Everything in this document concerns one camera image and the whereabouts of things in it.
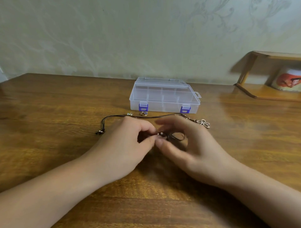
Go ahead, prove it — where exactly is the person's left hand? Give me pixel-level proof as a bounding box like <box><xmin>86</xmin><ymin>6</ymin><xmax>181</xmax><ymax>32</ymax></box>
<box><xmin>80</xmin><ymin>116</ymin><xmax>157</xmax><ymax>185</ymax></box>

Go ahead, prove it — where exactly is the person's right hand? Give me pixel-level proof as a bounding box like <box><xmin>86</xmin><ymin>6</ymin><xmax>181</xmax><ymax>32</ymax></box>
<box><xmin>154</xmin><ymin>114</ymin><xmax>244</xmax><ymax>189</ymax></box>

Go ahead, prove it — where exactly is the person's left forearm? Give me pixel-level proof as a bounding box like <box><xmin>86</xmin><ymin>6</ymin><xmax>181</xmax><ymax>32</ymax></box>
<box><xmin>0</xmin><ymin>157</ymin><xmax>109</xmax><ymax>228</ymax></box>

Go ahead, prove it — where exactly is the clear plastic organizer box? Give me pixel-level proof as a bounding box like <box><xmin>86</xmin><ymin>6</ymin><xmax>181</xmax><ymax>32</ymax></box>
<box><xmin>129</xmin><ymin>77</ymin><xmax>202</xmax><ymax>115</ymax></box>

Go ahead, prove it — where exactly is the white printed mug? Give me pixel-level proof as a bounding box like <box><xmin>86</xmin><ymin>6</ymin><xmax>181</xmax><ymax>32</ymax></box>
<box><xmin>271</xmin><ymin>67</ymin><xmax>301</xmax><ymax>92</ymax></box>

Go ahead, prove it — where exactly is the wooden shelf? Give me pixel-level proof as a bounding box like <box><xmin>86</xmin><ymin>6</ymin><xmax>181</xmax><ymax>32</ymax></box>
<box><xmin>234</xmin><ymin>51</ymin><xmax>301</xmax><ymax>101</ymax></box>

